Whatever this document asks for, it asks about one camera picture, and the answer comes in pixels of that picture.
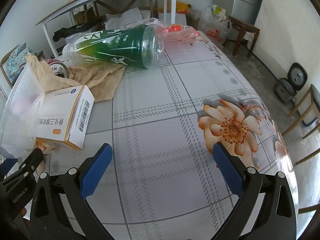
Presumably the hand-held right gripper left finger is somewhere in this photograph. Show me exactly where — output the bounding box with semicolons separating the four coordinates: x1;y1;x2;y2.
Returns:
29;143;113;240

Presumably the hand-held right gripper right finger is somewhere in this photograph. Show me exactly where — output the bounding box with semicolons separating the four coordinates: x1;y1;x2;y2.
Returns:
212;142;298;240

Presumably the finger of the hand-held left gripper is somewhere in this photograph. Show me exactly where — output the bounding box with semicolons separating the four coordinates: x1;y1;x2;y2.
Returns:
15;148;44;178
0;157;18;178

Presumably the white medicine box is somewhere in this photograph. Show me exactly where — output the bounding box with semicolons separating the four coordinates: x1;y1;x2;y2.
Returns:
35;84;95;151

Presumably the clear plastic container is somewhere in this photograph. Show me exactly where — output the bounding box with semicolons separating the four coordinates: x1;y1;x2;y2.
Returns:
0;64;47;155

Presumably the brown paper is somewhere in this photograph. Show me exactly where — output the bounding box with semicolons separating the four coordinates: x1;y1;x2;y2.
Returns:
25;54;125;103

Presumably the green label plastic bottle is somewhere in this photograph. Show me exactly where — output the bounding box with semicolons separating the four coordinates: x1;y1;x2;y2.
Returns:
61;24;165;69

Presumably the clear red print plastic bag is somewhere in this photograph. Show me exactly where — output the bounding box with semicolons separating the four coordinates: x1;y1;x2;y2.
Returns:
140;19;203;45

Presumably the red drink can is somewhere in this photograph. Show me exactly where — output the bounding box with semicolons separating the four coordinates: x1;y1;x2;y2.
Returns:
40;59;70;79

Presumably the wooden chair with cushion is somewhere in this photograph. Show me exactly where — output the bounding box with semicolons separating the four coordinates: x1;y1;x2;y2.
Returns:
0;44;45;90

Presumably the patterned teal cloth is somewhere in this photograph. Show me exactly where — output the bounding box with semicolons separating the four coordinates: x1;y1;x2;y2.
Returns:
5;42;38;83

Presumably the light wooden chair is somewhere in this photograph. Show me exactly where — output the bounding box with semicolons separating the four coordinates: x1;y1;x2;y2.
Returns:
281;84;320;165

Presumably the grey rice cooker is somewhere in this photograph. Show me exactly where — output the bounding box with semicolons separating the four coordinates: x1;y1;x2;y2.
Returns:
274;62;308;103

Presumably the black cloth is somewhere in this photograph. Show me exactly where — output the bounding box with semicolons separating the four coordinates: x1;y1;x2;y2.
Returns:
52;24;88;43

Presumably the white plastic shopping bag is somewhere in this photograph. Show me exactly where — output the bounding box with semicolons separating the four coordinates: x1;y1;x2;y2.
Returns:
199;5;233;47

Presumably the dark wooden stool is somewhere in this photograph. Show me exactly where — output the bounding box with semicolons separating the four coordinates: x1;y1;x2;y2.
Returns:
227;16;260;57

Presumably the cardboard box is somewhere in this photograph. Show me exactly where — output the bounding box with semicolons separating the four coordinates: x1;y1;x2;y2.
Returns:
74;6;97;24

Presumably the large white plastic bag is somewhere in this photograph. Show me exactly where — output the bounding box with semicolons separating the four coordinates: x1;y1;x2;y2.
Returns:
104;7;153;30

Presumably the white refrigerator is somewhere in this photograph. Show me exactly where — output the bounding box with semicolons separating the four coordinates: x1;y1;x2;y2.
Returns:
231;0;265;42

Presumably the yellow bag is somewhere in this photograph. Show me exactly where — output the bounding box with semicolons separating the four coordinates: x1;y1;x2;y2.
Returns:
175;1;193;13

